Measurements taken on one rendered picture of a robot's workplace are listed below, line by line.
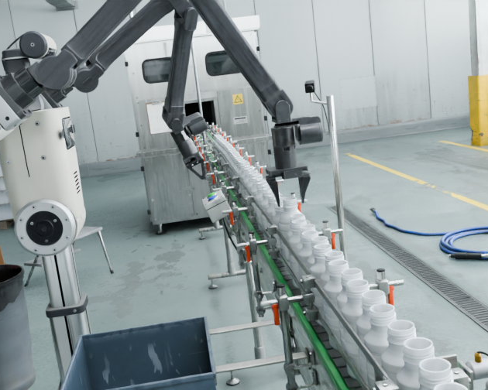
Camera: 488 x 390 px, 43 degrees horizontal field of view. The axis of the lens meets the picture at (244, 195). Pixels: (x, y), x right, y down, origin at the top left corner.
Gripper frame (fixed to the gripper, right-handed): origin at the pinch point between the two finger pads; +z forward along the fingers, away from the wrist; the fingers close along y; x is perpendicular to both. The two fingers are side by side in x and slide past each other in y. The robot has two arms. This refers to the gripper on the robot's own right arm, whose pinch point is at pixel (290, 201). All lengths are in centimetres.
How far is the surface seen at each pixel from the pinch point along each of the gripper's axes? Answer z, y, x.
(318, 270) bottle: 6.8, -2.4, -37.7
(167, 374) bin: 38, -38, -9
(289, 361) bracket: 24.2, -10.9, -39.8
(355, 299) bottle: 5, -2, -61
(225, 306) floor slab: 119, -11, 244
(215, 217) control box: 14, -17, 55
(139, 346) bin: 29, -43, -9
